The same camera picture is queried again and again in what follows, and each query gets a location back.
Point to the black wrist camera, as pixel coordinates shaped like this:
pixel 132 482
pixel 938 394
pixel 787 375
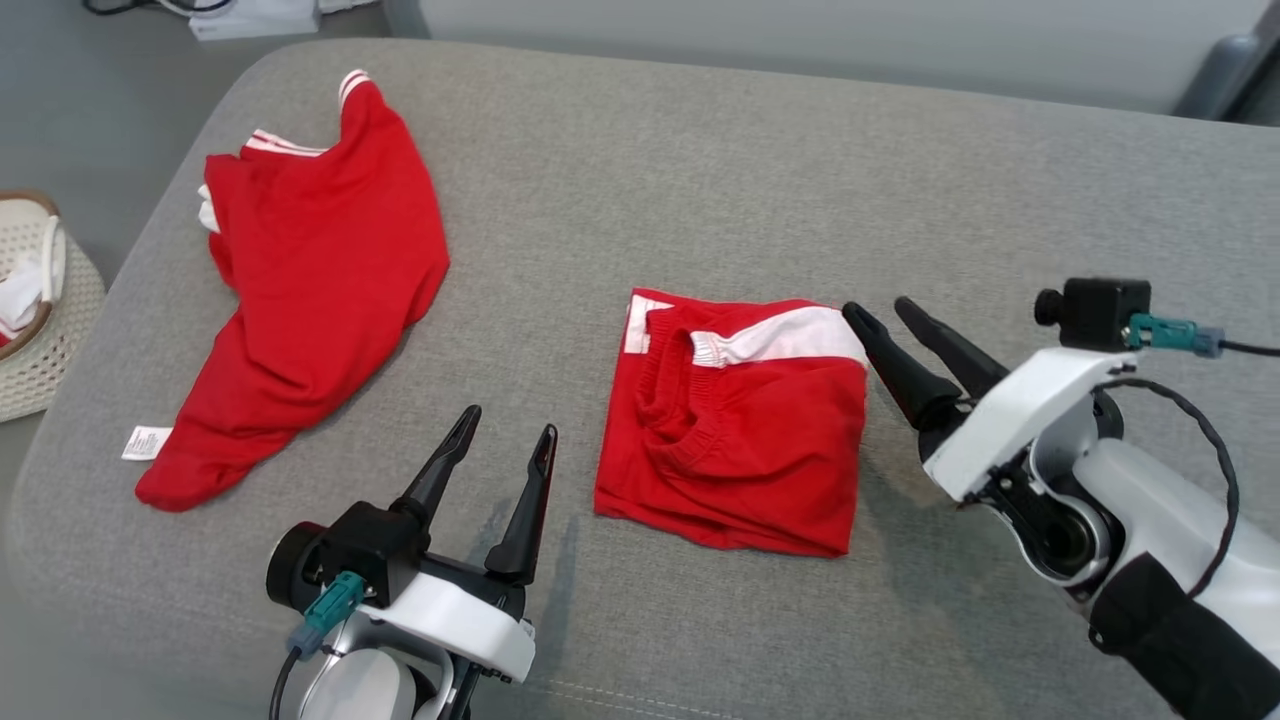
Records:
pixel 370 545
pixel 1100 312

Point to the teal camera connector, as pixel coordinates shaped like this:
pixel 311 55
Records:
pixel 330 605
pixel 1160 330

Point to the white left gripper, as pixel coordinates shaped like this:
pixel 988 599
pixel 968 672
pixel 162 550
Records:
pixel 460 625

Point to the red basketball jersey white trim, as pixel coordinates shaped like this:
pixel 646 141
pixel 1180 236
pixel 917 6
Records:
pixel 320 260

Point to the white woven laundry basket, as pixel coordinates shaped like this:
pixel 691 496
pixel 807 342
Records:
pixel 60 350

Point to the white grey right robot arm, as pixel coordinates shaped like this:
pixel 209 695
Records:
pixel 1180 530

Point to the teal left camera connector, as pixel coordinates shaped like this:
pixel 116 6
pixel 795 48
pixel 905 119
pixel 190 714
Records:
pixel 330 605

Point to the white partition panel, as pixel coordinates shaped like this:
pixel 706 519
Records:
pixel 800 40

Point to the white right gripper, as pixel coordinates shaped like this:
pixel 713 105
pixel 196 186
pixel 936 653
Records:
pixel 1020 410

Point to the red shorts with white stripe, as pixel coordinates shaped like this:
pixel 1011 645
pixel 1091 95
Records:
pixel 740 460

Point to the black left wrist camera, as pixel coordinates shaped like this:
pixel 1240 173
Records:
pixel 370 545

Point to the teal right camera connector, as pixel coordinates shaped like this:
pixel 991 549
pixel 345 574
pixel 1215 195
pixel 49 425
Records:
pixel 1160 330

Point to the grey partition post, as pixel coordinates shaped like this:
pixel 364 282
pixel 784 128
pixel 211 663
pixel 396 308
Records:
pixel 1215 80
pixel 405 15

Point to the white cloth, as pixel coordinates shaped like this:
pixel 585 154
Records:
pixel 18 300

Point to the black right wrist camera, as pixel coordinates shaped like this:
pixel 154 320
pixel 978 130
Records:
pixel 1100 312

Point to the white power strip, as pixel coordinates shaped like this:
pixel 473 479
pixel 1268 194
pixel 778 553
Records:
pixel 255 18

